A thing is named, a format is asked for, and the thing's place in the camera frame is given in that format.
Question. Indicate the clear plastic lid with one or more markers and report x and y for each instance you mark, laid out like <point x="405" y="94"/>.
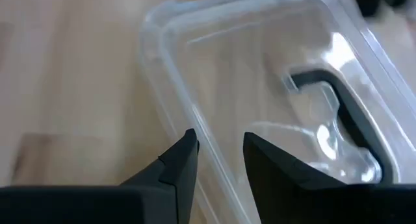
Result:
<point x="247" y="55"/>

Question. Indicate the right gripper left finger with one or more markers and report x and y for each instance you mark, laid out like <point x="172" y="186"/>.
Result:
<point x="156" y="198"/>

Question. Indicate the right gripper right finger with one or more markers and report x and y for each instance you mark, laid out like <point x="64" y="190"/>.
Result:
<point x="308" y="201"/>

